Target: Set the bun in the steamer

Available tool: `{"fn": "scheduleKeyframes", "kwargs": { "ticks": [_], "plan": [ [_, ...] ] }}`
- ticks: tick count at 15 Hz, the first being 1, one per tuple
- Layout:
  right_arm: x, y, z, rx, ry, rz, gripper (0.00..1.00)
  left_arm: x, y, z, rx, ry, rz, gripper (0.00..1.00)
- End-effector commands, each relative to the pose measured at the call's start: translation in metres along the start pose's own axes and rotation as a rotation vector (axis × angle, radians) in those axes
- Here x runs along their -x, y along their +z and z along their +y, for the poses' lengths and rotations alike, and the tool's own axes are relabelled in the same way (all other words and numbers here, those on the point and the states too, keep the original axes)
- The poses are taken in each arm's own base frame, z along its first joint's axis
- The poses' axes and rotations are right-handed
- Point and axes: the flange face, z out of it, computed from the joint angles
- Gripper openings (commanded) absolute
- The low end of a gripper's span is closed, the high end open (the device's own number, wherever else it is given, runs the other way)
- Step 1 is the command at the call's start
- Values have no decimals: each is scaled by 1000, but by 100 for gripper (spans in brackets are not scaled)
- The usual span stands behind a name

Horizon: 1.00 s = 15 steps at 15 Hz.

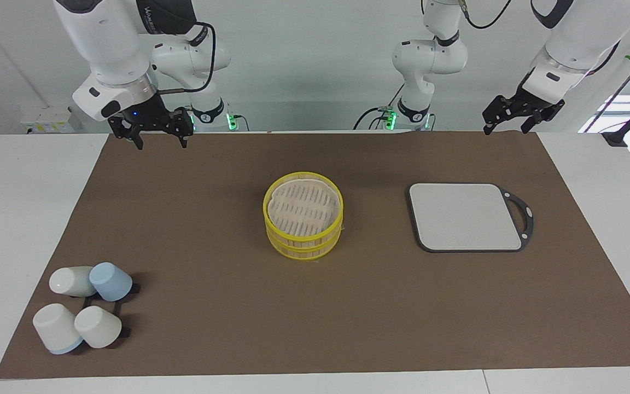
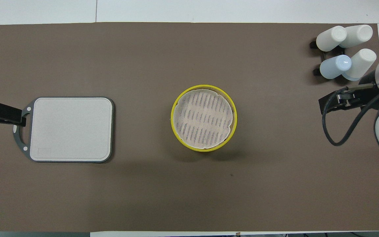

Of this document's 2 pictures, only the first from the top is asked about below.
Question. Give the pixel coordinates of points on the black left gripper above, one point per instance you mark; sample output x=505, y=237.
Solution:
x=528, y=101

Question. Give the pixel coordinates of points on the light blue plastic cup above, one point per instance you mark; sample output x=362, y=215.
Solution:
x=111, y=282

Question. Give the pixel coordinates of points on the yellow bamboo steamer tier lined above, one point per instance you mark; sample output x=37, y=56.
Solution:
x=293, y=233

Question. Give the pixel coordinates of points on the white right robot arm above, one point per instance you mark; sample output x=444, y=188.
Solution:
x=107, y=49

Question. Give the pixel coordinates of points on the black cup rack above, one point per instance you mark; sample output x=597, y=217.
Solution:
x=115, y=310

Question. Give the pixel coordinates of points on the yellow bamboo steamer tier unlined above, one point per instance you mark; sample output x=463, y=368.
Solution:
x=304, y=253

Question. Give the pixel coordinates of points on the white steamer liner paper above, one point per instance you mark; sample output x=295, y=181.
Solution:
x=304, y=210

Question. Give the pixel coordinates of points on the white cutting board grey frame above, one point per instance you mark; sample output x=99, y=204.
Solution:
x=462, y=216

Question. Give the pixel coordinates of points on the white plastic cup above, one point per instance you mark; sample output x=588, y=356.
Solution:
x=69, y=280
x=99, y=328
x=55, y=328

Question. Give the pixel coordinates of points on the brown table mat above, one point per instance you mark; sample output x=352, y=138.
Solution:
x=348, y=317

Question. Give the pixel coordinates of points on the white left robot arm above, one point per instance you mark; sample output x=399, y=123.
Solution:
x=577, y=49

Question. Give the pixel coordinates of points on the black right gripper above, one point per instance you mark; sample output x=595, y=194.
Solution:
x=151, y=117

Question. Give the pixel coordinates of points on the white power strip box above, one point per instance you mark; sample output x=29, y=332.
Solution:
x=52, y=119

